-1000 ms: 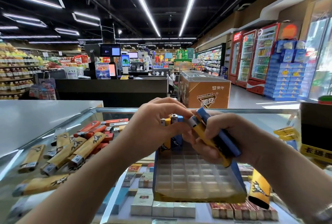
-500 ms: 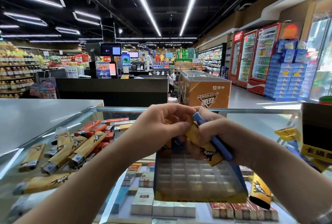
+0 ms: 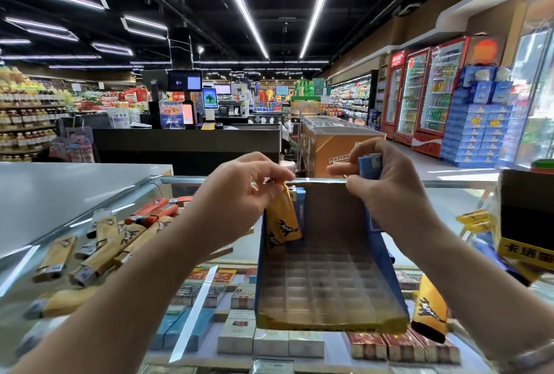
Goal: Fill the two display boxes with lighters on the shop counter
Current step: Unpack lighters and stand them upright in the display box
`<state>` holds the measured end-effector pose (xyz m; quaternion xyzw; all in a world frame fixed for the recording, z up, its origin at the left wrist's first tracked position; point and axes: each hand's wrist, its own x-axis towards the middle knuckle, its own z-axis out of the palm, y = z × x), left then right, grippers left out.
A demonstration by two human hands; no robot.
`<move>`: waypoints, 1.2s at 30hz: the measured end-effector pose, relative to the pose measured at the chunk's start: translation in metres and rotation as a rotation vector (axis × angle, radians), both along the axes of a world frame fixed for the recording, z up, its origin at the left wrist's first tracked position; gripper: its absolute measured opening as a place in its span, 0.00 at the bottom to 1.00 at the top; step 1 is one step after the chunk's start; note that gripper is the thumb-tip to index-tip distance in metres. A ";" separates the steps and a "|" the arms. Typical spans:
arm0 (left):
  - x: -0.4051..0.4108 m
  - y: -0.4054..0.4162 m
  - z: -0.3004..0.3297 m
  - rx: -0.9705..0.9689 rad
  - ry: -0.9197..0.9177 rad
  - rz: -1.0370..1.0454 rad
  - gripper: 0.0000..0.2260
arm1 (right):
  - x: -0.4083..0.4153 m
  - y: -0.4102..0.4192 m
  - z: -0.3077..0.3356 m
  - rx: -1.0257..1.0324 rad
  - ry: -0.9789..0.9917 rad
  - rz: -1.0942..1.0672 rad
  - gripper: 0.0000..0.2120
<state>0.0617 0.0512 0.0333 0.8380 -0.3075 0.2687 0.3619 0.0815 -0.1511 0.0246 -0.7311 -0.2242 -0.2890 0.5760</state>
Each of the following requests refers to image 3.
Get person's left hand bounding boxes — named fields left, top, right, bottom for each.
left=186, top=151, right=297, bottom=258

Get person's right hand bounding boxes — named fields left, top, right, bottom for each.
left=327, top=138, right=443, bottom=241

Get blue patterned lighter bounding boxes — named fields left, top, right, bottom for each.
left=358, top=153, right=384, bottom=182

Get yellow patterned lighter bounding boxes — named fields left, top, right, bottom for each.
left=264, top=181, right=304, bottom=249

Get pile of blue yellow lighters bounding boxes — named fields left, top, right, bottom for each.
left=411, top=209, right=554, bottom=345

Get blue yellow lighter display box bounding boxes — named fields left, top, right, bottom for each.
left=255, top=181, right=410, bottom=334

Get black yellow display box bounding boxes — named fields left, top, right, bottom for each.
left=495, top=168, right=554, bottom=271

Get pile of yellow red lighters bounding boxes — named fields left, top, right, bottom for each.
left=21, top=196, right=235, bottom=319

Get person's right forearm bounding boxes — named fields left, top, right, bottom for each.
left=407, top=214, right=554, bottom=374

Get glass display case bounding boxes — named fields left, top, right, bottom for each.
left=0, top=174, right=554, bottom=374

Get stack of blue cartons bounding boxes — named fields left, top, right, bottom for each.
left=441, top=65, right=519, bottom=167

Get black checkout counter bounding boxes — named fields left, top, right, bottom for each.
left=92, top=127, right=282, bottom=176

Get brown cardboard carton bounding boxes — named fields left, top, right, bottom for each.
left=300, top=116, right=388, bottom=178

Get red drink fridge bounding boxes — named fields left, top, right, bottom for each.
left=413, top=36, right=469, bottom=158
left=395, top=46, right=431, bottom=146
left=381, top=49, right=408, bottom=139

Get open refrigerated chiller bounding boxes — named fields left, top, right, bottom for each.
left=324, top=71, right=379, bottom=128

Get blue poster screen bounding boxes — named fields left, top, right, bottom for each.
left=159, top=99, right=186, bottom=130

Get black checkout monitor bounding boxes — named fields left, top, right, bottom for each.
left=167, top=69, right=204, bottom=92

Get row of cigarette packs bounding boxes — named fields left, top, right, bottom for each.
left=147, top=266, right=464, bottom=374

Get orange round sign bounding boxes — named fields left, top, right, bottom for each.
left=467, top=34, right=503, bottom=66

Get hanging plastic bags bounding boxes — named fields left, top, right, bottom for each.
left=47, top=125, right=96, bottom=163

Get long ceiling light strip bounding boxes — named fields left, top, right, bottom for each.
left=210, top=0, right=271, bottom=61
left=298, top=0, right=343, bottom=61

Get grocery rack with bottles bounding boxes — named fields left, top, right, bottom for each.
left=0, top=67, right=70, bottom=163

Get silver bracelet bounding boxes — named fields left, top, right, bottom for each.
left=497, top=339, right=554, bottom=374

